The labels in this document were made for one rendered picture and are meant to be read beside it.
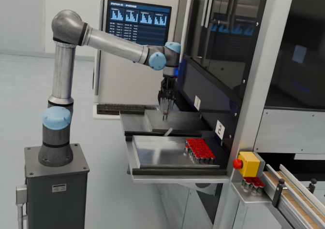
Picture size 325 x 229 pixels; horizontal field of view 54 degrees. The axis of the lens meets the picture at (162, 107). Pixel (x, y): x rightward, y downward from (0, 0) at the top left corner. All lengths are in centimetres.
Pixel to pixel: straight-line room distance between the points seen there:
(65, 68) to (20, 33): 533
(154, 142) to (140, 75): 71
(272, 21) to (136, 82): 119
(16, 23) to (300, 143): 600
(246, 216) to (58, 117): 92
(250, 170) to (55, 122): 81
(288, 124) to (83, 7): 564
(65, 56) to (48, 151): 42
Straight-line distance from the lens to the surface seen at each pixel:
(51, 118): 140
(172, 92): 152
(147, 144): 151
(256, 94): 122
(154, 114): 185
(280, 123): 132
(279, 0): 118
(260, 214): 154
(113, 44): 132
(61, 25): 133
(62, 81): 149
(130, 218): 244
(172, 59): 150
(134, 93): 216
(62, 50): 146
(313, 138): 144
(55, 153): 146
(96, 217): 243
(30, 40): 678
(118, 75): 211
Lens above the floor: 157
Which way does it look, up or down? 20 degrees down
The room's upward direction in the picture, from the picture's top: 8 degrees clockwise
